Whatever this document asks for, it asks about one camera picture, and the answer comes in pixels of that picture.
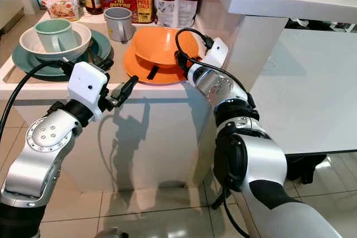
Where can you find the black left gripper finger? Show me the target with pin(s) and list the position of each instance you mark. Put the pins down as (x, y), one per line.
(126, 88)
(97, 61)

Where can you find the orange plate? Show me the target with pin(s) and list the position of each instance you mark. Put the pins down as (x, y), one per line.
(134, 71)

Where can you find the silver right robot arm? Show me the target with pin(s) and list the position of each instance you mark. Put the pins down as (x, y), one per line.
(262, 165)

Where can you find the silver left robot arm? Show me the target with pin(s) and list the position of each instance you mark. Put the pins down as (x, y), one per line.
(39, 160)

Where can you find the orange bowl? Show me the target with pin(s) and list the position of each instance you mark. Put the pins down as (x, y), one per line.
(162, 44)

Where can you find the grey mug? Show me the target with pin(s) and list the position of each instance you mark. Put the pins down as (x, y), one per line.
(118, 24)

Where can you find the mint green mug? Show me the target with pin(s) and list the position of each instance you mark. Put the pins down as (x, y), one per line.
(56, 35)

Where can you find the white kitchen island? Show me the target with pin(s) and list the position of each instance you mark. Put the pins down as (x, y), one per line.
(173, 132)

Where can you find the cream bowl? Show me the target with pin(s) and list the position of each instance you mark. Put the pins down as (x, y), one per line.
(33, 51)

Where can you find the teal plate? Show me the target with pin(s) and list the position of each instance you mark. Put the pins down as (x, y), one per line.
(30, 64)

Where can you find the grey table with black legs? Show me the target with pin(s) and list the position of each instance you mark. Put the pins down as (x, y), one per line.
(307, 93)

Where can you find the silver robot leg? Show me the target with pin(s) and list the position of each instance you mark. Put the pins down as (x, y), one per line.
(111, 233)

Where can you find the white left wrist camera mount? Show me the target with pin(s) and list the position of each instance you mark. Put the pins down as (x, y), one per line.
(88, 83)

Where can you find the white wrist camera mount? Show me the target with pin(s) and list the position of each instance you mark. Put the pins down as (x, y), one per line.
(216, 52)
(88, 83)

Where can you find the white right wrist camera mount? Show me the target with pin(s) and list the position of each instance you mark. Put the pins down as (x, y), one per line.
(216, 52)

